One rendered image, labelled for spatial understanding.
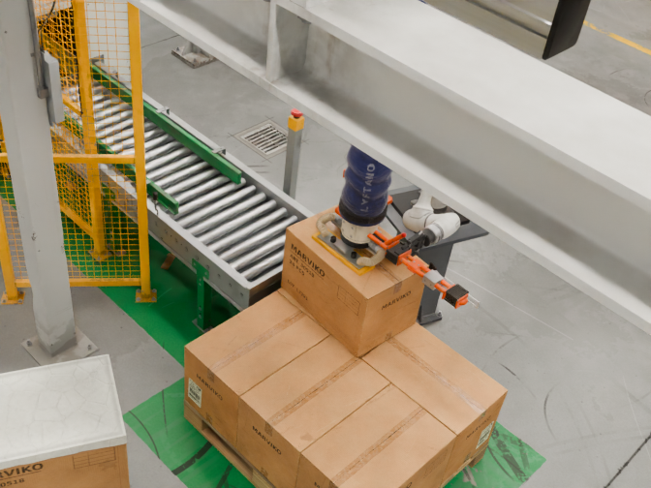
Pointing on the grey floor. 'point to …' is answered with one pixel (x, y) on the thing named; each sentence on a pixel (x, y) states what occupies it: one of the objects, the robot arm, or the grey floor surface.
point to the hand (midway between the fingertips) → (400, 254)
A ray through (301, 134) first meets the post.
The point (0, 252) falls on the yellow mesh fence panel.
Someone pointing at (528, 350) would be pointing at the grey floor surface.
